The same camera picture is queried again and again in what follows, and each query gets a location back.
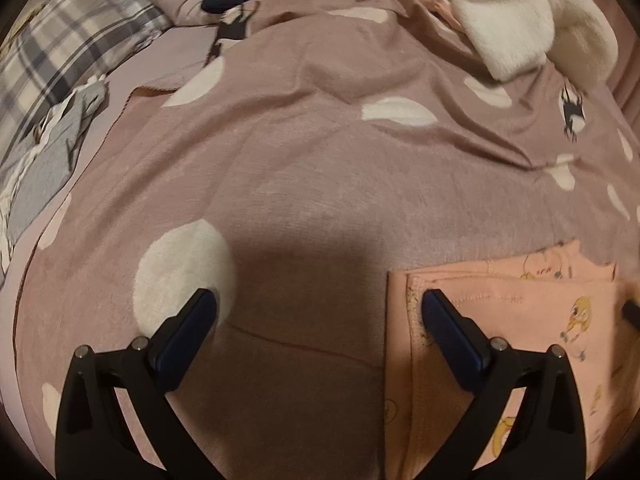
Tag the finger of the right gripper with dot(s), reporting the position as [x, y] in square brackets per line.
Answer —
[631, 313]

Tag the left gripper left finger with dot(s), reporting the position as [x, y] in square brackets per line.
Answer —
[114, 420]

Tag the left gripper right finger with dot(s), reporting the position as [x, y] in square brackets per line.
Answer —
[548, 437]

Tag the peach cartoon print shirt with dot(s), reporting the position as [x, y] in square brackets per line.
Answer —
[556, 296]

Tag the grey folded garment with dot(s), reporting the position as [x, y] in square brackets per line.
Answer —
[42, 163]

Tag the mauve spotted blanket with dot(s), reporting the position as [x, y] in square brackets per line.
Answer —
[331, 143]

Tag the plaid pillow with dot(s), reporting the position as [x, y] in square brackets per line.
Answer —
[64, 45]

